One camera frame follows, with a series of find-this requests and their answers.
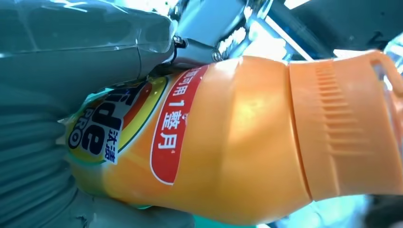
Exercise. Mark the ribbed grey left arm sleeve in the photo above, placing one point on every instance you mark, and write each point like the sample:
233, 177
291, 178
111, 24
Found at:
28, 163

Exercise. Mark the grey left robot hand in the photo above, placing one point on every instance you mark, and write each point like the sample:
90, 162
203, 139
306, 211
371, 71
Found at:
78, 53

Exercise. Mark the orange detergent bottle clear cap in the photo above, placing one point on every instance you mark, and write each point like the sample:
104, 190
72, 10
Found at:
245, 135

